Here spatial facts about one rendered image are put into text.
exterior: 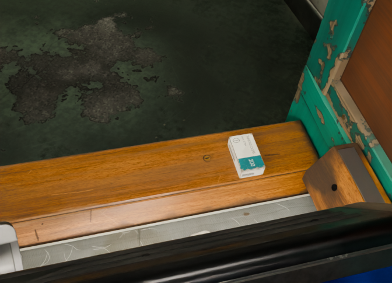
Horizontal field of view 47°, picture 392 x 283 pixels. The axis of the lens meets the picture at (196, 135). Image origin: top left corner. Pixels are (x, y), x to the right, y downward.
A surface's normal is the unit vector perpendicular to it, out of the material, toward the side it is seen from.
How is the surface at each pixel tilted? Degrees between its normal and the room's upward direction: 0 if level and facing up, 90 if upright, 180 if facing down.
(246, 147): 0
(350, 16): 90
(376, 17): 90
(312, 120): 88
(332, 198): 67
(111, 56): 0
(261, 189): 45
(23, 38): 0
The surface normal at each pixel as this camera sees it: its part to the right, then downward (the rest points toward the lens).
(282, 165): 0.07, -0.61
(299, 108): -0.96, 0.13
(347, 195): -0.86, -0.11
